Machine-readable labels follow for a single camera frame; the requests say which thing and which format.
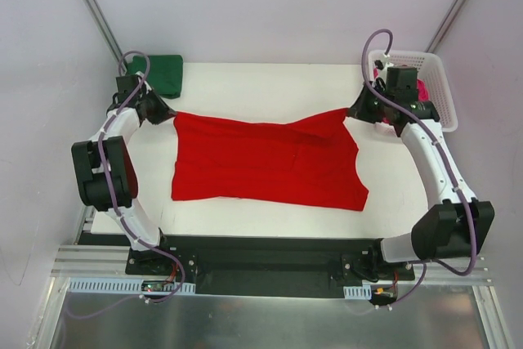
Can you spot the white plastic basket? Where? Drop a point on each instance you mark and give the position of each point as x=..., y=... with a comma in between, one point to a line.
x=432, y=72

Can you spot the red t shirt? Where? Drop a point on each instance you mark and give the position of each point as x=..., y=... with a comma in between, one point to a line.
x=309, y=162

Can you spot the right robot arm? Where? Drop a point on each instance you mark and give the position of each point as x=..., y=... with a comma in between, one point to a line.
x=453, y=230

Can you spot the folded green t shirt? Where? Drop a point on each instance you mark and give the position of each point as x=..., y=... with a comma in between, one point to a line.
x=166, y=75

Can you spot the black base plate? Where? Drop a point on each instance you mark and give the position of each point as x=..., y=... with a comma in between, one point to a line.
x=268, y=267

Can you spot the aluminium frame rail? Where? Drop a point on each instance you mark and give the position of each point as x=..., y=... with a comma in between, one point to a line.
x=90, y=261

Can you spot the pink t shirt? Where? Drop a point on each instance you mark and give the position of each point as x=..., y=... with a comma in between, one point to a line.
x=423, y=89

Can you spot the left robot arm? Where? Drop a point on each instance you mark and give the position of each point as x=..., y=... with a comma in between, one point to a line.
x=105, y=175

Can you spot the white cable duct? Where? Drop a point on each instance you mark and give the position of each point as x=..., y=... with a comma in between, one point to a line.
x=363, y=292
x=128, y=286

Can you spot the right white cable duct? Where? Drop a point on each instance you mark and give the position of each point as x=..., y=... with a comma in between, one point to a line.
x=363, y=292

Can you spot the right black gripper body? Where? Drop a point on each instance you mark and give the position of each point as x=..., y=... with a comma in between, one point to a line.
x=364, y=105

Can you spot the left white cable duct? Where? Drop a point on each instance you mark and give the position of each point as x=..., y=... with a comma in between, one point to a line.
x=128, y=286

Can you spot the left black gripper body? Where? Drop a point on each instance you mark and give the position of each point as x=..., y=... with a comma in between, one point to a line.
x=157, y=108

